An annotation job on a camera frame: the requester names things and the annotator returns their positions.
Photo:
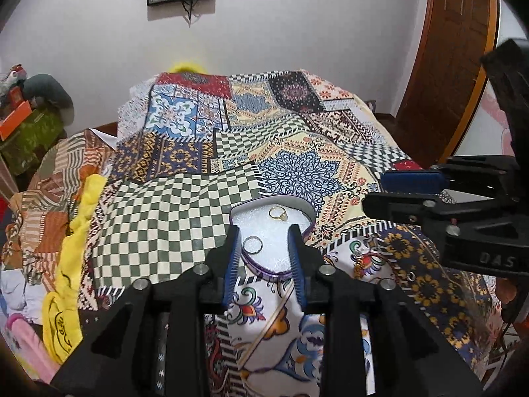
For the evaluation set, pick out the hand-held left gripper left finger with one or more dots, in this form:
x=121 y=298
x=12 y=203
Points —
x=231 y=262

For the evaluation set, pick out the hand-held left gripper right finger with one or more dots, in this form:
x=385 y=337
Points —
x=296 y=264

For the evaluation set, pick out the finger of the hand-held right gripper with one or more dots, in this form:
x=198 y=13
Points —
x=407 y=182
x=396 y=207

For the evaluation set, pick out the heart-shaped purple jewelry box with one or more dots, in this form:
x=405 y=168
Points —
x=270 y=235

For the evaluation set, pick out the silver glittery jewelry piece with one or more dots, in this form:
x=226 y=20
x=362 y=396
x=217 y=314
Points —
x=449 y=196

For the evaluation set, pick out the person's right hand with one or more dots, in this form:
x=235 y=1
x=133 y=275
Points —
x=505 y=293

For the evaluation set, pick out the gold red earring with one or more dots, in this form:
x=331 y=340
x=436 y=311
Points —
x=363 y=262

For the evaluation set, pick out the patchwork printed blanket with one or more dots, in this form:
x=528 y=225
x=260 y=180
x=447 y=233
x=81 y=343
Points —
x=248 y=153

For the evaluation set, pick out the brown wooden door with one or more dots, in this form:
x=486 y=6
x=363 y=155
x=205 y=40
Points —
x=450 y=62

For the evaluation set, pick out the yellow cloth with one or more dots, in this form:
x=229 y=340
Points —
x=72 y=264

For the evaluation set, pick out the orange striped cloth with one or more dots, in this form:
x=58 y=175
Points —
x=49 y=198

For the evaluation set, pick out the yellow plush item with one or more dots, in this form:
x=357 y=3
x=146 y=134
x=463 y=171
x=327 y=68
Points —
x=188 y=67

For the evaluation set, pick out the white cloth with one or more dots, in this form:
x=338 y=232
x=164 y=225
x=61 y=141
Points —
x=14 y=289

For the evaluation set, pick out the pink cloth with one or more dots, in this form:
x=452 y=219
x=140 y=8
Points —
x=27 y=347

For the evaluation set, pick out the green patterned box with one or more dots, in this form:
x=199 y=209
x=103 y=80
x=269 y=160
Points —
x=31 y=140

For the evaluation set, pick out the grey plush cushion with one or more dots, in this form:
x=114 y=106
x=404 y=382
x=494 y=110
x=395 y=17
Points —
x=47 y=91

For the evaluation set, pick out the orange box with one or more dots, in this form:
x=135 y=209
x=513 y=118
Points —
x=14 y=120

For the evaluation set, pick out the pink printed wall poster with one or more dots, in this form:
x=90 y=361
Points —
x=496 y=111

